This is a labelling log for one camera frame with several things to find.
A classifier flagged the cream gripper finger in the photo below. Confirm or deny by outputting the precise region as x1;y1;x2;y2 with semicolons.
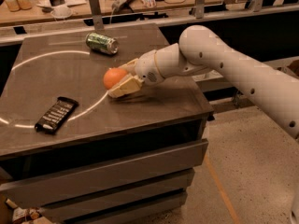
121;58;138;74
107;74;143;98

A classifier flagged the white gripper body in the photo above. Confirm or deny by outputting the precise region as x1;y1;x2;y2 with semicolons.
135;50;164;86

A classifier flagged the orange fruit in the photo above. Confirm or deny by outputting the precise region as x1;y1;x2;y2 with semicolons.
103;68;128;90

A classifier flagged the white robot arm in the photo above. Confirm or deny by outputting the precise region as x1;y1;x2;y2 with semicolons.
107;25;299;139

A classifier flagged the green soda can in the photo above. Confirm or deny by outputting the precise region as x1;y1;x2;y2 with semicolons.
86;33;119;55

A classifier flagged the black snack bar wrapper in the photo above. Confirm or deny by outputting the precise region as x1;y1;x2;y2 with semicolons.
35;96;78;134

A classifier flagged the grey drawer cabinet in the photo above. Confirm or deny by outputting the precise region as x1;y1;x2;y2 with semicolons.
0;24;212;224

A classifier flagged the wooden desk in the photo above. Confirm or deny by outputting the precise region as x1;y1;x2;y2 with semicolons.
0;0;223;28

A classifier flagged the small box on floor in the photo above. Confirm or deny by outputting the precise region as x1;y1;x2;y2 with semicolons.
5;199;41;224

